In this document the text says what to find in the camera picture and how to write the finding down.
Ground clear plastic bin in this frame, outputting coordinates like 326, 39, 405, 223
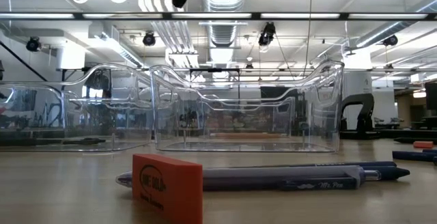
201, 94, 296, 143
0, 62, 154, 154
64, 87, 178, 143
150, 59, 345, 154

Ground yellow orange wooden pencil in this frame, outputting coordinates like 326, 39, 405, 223
208, 132, 285, 140

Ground salmon pink eraser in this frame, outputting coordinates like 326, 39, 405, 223
412, 140, 435, 150

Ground black ceiling spotlight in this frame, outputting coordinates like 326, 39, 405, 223
142, 31, 157, 47
382, 34, 399, 47
25, 36, 42, 53
257, 21, 277, 47

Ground black arch-shaped stand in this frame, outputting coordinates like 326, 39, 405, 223
340, 93, 382, 140

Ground translucent grey Mr. Pen pen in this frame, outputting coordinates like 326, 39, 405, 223
115, 165, 382, 193

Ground orange eraser with oval print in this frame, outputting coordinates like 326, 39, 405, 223
132, 153, 205, 224

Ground black monitor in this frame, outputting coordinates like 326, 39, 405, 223
424, 81, 437, 111

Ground silver ventilation duct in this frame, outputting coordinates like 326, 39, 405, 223
201, 0, 249, 64

